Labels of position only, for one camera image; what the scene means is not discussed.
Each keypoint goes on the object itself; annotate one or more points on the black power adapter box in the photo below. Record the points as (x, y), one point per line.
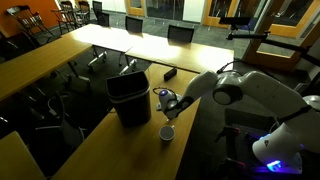
(171, 73)

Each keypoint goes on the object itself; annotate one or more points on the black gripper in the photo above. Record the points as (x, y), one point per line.
(183, 103)

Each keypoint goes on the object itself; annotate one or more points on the black office chair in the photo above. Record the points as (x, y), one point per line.
(181, 34)
(133, 24)

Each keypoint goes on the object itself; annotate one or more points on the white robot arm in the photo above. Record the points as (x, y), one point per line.
(298, 116)

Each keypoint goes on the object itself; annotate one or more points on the black trash bin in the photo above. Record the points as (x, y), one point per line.
(130, 97)

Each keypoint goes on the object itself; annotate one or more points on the black office chair foreground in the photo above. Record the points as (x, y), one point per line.
(72, 133)

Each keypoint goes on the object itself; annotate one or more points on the white mug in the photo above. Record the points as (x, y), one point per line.
(167, 133)

